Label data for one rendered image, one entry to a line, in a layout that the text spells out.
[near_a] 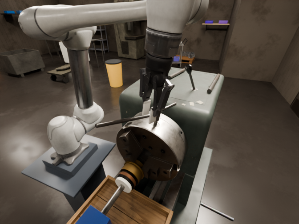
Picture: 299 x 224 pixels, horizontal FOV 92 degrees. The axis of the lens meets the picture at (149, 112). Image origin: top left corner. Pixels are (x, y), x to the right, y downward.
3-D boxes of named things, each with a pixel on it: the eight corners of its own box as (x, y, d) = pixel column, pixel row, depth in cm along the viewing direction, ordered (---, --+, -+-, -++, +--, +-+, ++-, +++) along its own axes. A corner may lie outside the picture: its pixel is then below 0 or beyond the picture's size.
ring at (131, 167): (127, 152, 59) (113, 170, 52) (147, 161, 56) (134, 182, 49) (129, 166, 64) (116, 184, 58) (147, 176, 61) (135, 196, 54)
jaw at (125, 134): (140, 146, 67) (126, 125, 64) (148, 145, 64) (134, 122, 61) (126, 164, 59) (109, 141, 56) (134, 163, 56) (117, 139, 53)
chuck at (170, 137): (125, 147, 85) (129, 103, 65) (174, 176, 75) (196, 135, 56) (115, 158, 78) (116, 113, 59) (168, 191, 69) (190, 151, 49)
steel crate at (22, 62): (2, 75, 462) (-10, 54, 426) (32, 67, 536) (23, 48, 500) (19, 78, 439) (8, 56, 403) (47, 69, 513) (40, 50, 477)
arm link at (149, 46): (165, 34, 31) (159, 62, 34) (190, 34, 36) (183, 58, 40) (139, 25, 36) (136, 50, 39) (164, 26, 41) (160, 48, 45)
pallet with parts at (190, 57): (194, 59, 636) (195, 51, 619) (192, 63, 577) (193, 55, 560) (171, 57, 668) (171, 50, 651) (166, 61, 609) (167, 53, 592)
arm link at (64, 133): (49, 149, 96) (34, 123, 84) (73, 133, 109) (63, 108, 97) (65, 158, 89) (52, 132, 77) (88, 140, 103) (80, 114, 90)
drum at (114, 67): (127, 83, 407) (124, 60, 372) (118, 89, 377) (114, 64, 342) (115, 81, 422) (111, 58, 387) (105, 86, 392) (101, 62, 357)
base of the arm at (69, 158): (44, 162, 94) (40, 156, 91) (70, 139, 111) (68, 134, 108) (66, 171, 89) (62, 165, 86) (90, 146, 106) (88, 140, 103)
